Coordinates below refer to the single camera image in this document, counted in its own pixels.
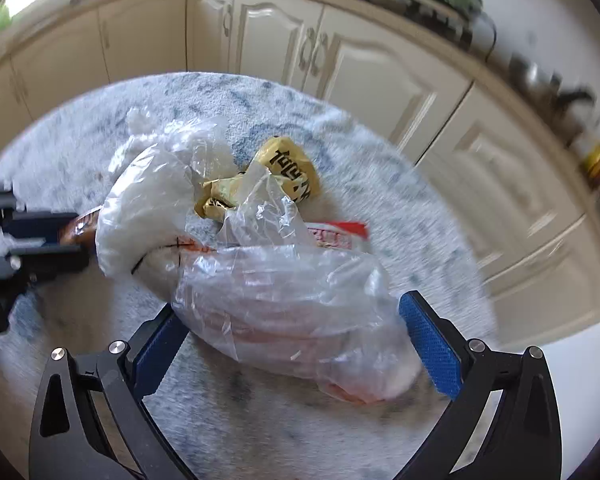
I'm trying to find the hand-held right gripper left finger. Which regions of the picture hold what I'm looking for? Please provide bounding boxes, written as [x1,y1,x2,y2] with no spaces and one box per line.
[29,305,196,480]

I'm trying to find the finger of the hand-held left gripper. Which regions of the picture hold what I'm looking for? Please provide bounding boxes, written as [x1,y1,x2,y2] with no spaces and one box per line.
[0,177,73,241]
[0,246,90,341]

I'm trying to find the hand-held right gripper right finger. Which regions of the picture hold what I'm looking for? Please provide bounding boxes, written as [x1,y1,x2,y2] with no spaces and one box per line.
[395,290,563,480]

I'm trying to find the brown snack wrapper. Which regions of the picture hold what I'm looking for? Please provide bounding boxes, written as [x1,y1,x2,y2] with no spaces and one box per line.
[60,207,104,252]

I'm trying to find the cloudy white plastic bag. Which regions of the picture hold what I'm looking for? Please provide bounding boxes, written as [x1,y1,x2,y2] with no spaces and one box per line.
[95,106,231,281]

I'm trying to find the clear plastic bag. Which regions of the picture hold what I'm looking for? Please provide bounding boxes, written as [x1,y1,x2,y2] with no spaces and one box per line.
[171,164,422,407]

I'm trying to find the red and white wrapper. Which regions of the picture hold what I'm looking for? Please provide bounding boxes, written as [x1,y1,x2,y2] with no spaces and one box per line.
[304,220,370,252]

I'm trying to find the yellow snack wrapper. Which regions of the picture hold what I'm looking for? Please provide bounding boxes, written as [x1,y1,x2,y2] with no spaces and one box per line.
[194,136,322,222]

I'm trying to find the round marble table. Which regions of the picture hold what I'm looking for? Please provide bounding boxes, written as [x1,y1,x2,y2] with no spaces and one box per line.
[0,0,600,341]

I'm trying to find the steel pot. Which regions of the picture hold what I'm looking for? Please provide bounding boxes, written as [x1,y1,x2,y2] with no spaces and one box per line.
[507,55,600,122]

